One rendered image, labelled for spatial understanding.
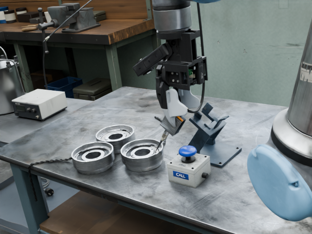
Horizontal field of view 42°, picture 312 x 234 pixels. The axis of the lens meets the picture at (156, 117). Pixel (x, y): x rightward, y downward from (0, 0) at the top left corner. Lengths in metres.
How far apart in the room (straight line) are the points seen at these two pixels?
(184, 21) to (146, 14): 1.96
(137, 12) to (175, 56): 1.99
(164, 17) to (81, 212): 0.74
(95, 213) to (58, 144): 0.26
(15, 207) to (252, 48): 1.61
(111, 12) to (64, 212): 1.88
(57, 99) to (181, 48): 1.04
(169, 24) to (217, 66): 1.91
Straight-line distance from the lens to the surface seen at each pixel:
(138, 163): 0.96
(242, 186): 0.89
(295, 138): 0.55
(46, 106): 1.74
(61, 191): 2.13
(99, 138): 1.12
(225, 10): 2.59
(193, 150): 0.89
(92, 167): 0.99
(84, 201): 1.38
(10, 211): 2.10
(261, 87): 2.61
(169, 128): 0.92
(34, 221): 1.32
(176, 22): 0.80
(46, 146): 1.20
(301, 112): 0.53
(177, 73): 0.83
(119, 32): 2.49
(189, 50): 0.81
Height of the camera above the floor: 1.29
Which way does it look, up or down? 22 degrees down
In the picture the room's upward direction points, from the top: 7 degrees counter-clockwise
